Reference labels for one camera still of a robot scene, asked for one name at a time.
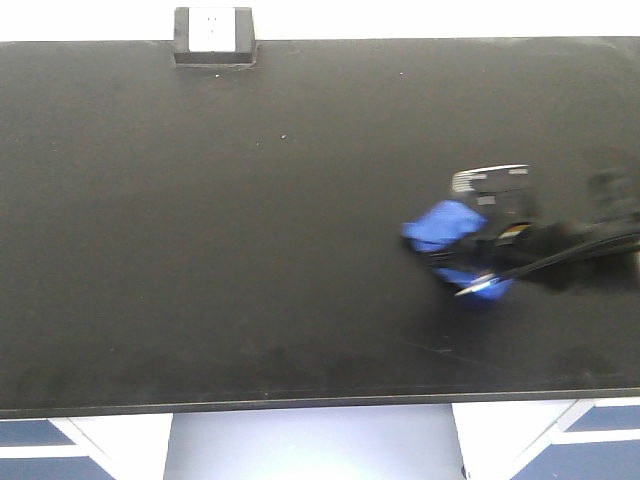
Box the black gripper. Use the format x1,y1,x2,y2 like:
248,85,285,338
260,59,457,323
439,163,566,296

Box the blue microfiber cloth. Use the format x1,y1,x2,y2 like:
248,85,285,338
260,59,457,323
401,200,512,301

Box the blue lower cabinets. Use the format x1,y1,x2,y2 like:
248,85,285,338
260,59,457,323
1,398,639,479

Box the black white power outlet box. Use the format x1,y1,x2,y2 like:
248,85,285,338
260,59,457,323
173,7,257,67

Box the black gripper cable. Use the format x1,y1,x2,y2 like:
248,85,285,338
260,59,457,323
454,227,640,297

